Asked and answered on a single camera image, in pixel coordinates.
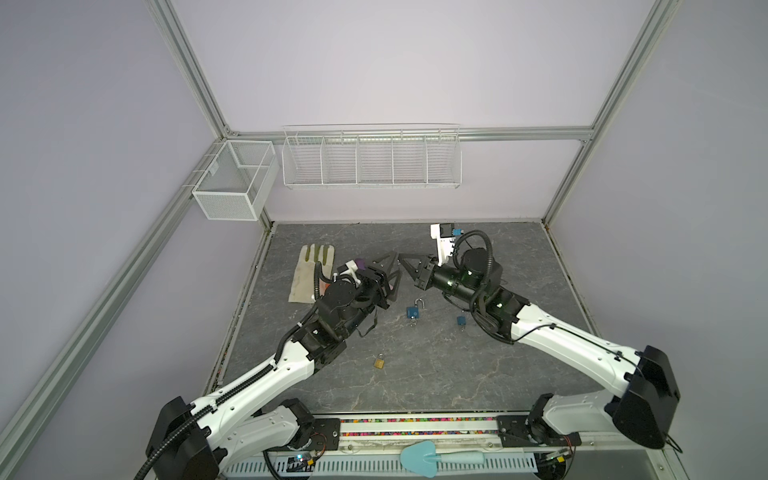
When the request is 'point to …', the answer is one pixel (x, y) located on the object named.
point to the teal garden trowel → (421, 457)
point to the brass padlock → (379, 361)
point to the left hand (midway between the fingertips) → (404, 264)
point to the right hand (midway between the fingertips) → (397, 260)
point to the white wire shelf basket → (372, 156)
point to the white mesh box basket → (238, 180)
